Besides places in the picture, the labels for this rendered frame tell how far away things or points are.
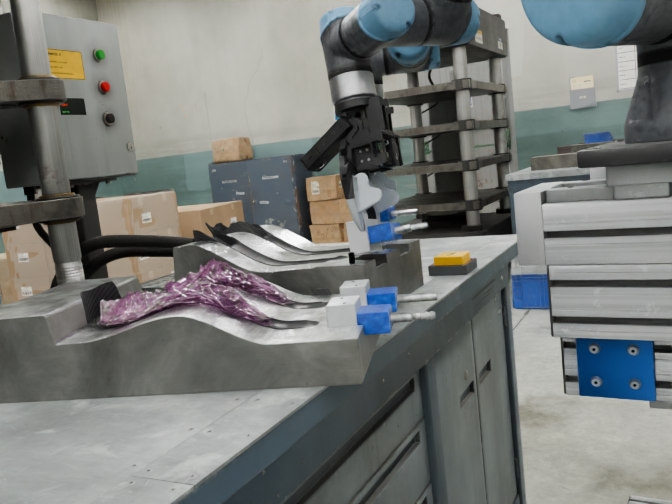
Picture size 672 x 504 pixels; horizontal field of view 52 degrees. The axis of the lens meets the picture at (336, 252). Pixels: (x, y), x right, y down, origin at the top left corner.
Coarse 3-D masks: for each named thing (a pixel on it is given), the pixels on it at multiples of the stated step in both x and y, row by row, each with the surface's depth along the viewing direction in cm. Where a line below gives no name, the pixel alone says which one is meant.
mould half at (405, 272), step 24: (240, 240) 130; (264, 240) 134; (288, 240) 138; (408, 240) 130; (192, 264) 123; (240, 264) 119; (264, 264) 122; (312, 264) 116; (336, 264) 111; (360, 264) 108; (384, 264) 115; (408, 264) 125; (144, 288) 129; (288, 288) 115; (312, 288) 113; (336, 288) 111; (408, 288) 125
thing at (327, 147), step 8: (344, 120) 113; (336, 128) 114; (344, 128) 113; (352, 128) 114; (328, 136) 115; (336, 136) 114; (344, 136) 115; (320, 144) 116; (328, 144) 115; (336, 144) 116; (312, 152) 117; (320, 152) 116; (328, 152) 116; (336, 152) 118; (304, 160) 117; (312, 160) 117; (320, 160) 117; (328, 160) 119; (312, 168) 118; (320, 168) 119
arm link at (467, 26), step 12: (432, 0) 108; (444, 0) 107; (456, 0) 107; (468, 0) 108; (432, 12) 107; (444, 12) 108; (456, 12) 108; (468, 12) 111; (432, 24) 108; (444, 24) 109; (456, 24) 110; (468, 24) 111; (432, 36) 109; (444, 36) 110; (456, 36) 111; (468, 36) 113
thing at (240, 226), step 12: (216, 228) 131; (228, 228) 136; (240, 228) 136; (252, 228) 139; (204, 240) 127; (216, 240) 126; (228, 240) 129; (276, 240) 137; (240, 252) 124; (252, 252) 127; (300, 252) 134; (312, 252) 134; (324, 252) 133; (276, 264) 125; (288, 264) 120
